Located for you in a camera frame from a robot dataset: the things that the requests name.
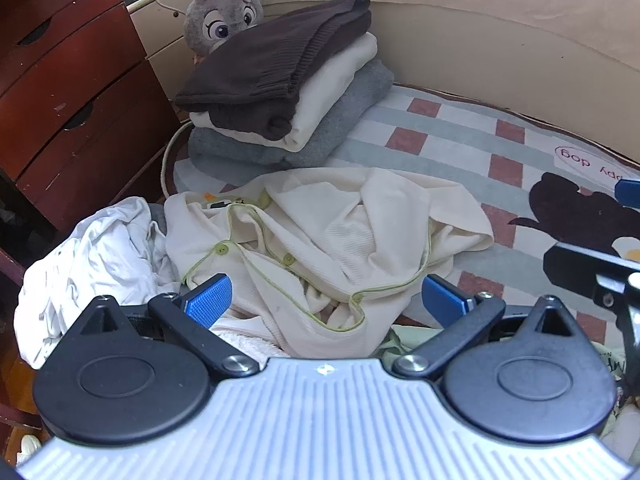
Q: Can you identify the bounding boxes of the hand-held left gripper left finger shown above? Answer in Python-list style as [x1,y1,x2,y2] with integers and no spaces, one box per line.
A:
[70,273,261,380]

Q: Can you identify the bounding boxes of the white terry cloth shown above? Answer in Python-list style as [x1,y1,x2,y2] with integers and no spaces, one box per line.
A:
[212,310,296,361]

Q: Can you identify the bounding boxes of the white crumpled garment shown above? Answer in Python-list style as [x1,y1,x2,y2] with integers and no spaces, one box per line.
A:
[14,196,183,368]

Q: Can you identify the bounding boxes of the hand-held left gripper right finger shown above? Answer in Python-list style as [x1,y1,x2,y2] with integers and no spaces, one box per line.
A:
[392,274,583,380]

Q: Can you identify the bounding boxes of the pale green garment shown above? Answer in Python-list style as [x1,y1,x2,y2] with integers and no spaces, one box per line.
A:
[381,324,435,361]

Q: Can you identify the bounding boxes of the thick white cord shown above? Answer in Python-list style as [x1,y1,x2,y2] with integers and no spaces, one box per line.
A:
[159,121,196,203]

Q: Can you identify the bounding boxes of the grey folded garment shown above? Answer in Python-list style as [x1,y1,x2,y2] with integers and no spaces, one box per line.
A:
[187,58,396,181]

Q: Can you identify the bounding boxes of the cream folded garment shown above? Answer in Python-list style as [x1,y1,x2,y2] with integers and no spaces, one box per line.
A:
[189,31,378,152]

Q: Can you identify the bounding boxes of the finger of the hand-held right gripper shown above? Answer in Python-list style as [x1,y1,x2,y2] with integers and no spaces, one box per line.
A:
[543,241,640,376]
[615,179,640,209]

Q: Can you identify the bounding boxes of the wooden drawer chest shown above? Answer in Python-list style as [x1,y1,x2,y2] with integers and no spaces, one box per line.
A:
[0,0,181,233]

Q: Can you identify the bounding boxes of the grey plush rabbit toy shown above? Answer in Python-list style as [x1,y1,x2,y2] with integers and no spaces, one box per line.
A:
[180,0,266,58]

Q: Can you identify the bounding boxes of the brown folded garment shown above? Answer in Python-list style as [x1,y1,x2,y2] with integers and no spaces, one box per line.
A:
[172,0,373,142]

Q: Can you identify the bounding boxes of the cream cardigan with green trim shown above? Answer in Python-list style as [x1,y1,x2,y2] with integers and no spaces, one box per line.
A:
[164,166,496,358]

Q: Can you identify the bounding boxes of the cream curved furniture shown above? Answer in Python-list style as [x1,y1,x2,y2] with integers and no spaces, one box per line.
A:
[125,0,201,91]

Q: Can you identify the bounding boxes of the checked rug with dog print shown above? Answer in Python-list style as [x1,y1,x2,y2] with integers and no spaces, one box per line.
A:
[172,82,640,361]

